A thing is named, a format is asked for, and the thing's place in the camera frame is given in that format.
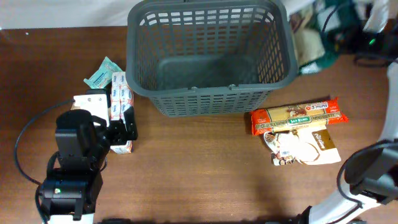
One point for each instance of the grey plastic shopping basket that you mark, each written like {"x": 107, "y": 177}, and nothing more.
{"x": 195, "y": 58}

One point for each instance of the white brown snack pouch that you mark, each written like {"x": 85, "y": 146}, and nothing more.
{"x": 308, "y": 146}

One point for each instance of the white Kleenex tissue multipack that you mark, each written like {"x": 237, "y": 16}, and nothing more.
{"x": 122, "y": 96}

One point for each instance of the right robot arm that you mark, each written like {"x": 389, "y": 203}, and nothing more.
{"x": 368, "y": 178}

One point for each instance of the orange San Remo spaghetti pack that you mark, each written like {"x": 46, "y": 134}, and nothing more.
{"x": 286, "y": 118}

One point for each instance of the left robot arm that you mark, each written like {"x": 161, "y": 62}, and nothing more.
{"x": 73, "y": 177}

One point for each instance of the teal wet wipes pack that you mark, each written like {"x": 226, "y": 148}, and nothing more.
{"x": 103, "y": 76}

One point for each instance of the dark green food bag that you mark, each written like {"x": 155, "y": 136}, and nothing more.
{"x": 316, "y": 25}

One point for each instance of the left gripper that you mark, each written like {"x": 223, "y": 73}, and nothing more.
{"x": 121, "y": 131}

